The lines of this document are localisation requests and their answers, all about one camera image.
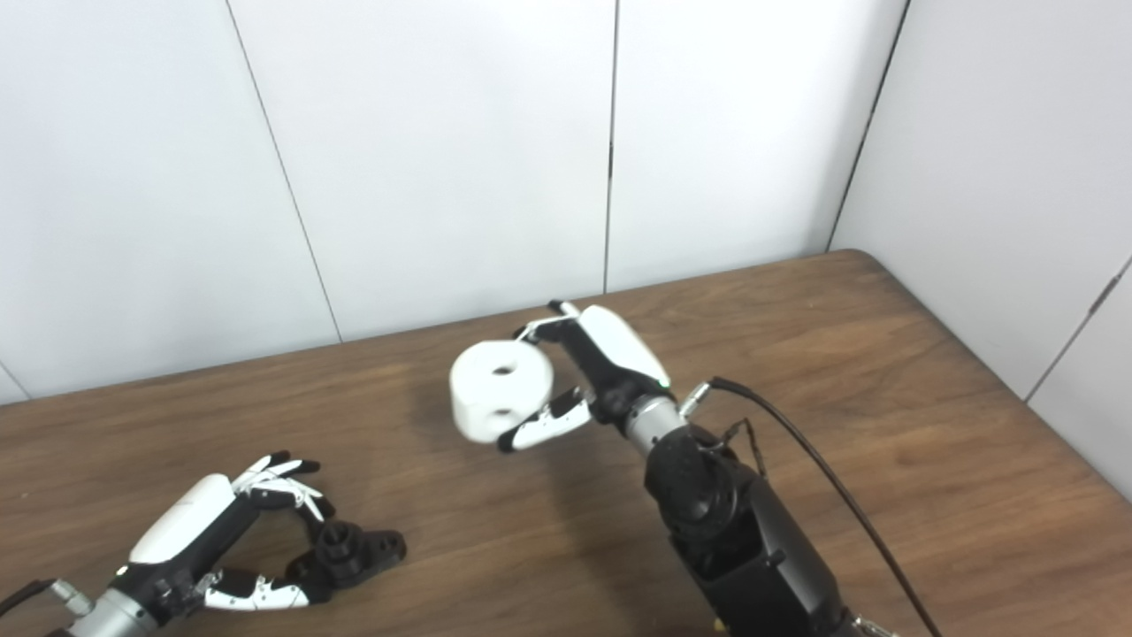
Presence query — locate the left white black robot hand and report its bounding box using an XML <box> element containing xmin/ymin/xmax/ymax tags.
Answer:
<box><xmin>111</xmin><ymin>451</ymin><xmax>337</xmax><ymax>620</ymax></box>

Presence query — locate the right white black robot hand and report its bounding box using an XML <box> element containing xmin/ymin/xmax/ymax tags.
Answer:
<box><xmin>497</xmin><ymin>301</ymin><xmax>671</xmax><ymax>454</ymax></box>

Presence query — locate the round white plastic piece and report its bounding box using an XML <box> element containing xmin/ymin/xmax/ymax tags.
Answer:
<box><xmin>449</xmin><ymin>340</ymin><xmax>555</xmax><ymax>445</ymax></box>

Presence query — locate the black plastic holder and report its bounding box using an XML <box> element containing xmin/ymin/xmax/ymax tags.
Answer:
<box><xmin>285</xmin><ymin>520</ymin><xmax>408</xmax><ymax>592</ymax></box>

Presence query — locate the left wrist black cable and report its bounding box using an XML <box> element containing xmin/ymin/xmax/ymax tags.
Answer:
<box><xmin>0</xmin><ymin>578</ymin><xmax>94</xmax><ymax>620</ymax></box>

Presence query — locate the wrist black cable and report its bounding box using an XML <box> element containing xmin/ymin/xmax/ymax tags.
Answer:
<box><xmin>0</xmin><ymin>578</ymin><xmax>94</xmax><ymax>620</ymax></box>
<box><xmin>679</xmin><ymin>376</ymin><xmax>943</xmax><ymax>637</ymax></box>

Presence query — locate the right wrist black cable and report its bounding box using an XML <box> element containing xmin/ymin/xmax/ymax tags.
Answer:
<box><xmin>679</xmin><ymin>376</ymin><xmax>943</xmax><ymax>637</ymax></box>

